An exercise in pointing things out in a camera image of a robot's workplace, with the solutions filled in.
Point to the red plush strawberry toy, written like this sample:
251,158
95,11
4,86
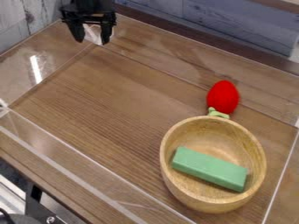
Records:
222,99

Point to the green rectangular block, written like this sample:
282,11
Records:
211,169

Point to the clear acrylic corner bracket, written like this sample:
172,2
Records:
92,33

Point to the wooden bowl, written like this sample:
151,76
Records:
222,139

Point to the black table leg frame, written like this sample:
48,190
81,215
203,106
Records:
35,209

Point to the clear acrylic tray wall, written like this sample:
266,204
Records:
87,187

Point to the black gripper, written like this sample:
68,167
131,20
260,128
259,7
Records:
89,12

